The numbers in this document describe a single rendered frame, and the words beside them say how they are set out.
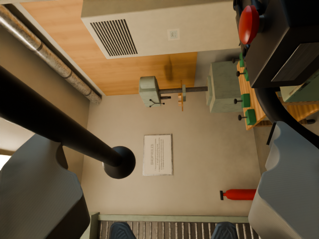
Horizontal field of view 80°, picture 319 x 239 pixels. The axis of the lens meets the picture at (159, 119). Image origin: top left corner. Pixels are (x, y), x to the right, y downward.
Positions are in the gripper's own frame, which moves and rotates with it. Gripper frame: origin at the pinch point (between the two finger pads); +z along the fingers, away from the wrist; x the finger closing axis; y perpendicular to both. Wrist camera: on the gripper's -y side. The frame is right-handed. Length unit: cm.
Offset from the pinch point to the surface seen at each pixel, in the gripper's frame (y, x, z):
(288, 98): 2.5, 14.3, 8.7
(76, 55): 39, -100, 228
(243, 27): -4.9, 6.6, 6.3
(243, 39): -4.0, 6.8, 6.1
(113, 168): 7.4, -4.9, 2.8
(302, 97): 2.3, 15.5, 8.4
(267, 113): 7.9, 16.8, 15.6
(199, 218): 239, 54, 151
